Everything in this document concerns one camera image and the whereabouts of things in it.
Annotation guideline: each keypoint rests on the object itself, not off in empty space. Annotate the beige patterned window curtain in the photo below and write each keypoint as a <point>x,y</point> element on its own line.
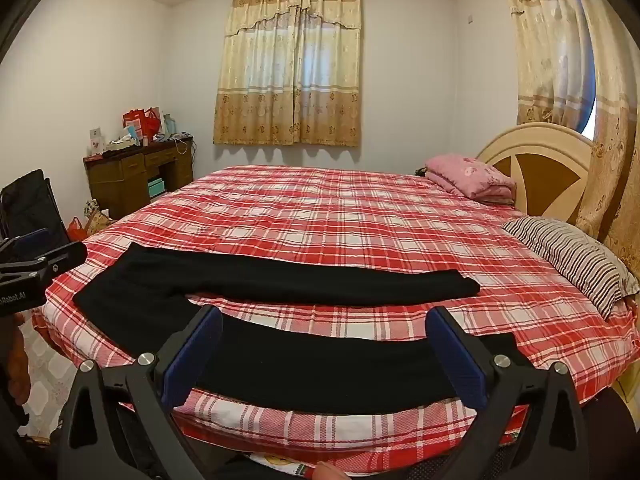
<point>290,70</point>

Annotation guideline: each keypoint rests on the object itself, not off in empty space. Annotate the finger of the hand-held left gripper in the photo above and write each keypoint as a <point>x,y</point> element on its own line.
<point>30,244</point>
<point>55,260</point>

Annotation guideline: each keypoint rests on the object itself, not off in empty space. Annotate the bed with red plaid sheet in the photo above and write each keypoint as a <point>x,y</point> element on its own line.
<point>325,210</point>

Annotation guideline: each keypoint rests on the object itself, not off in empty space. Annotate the brown wooden desk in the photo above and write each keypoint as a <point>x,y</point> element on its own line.
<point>130,175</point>

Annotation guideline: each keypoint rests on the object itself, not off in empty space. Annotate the person's right hand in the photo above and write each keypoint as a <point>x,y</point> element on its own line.
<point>332,472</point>

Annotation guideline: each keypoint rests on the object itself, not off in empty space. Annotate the white picture card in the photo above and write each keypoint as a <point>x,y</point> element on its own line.
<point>96,141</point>

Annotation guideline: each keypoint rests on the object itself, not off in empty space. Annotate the red gift bag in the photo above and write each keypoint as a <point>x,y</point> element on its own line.
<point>140,125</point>

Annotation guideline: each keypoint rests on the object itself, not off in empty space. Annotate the teal storage box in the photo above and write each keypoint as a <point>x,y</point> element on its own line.
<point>156,187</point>

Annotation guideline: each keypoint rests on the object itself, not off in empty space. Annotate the beige wooden headboard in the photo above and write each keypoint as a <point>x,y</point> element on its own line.
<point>547,170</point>

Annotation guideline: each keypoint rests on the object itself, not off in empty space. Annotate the black suitcase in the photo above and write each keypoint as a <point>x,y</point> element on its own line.
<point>32,207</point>

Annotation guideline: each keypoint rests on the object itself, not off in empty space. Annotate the striped pillow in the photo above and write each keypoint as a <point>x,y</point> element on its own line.
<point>570,255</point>

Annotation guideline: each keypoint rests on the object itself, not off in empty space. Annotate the red plastic bag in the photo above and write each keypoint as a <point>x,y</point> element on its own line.
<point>76,230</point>

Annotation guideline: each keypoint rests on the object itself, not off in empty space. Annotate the long beige patterned curtain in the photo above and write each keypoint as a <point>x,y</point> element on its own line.
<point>550,50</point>

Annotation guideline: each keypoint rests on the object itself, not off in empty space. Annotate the black pants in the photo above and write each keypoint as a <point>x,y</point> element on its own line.
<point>300,370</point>

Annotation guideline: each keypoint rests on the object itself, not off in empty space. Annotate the tissue box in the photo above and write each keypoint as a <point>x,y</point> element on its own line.
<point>122,144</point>

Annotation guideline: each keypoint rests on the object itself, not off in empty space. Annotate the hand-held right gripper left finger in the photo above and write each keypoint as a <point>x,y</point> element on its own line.
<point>192,355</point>

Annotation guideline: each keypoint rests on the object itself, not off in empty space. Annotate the pink folded blanket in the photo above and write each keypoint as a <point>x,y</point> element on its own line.
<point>470,175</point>

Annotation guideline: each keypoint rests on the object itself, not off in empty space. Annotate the floral patterned bag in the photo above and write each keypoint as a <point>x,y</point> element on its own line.
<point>99,217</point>

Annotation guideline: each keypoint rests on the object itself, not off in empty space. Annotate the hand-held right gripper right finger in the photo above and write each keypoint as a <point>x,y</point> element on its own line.
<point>457,355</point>

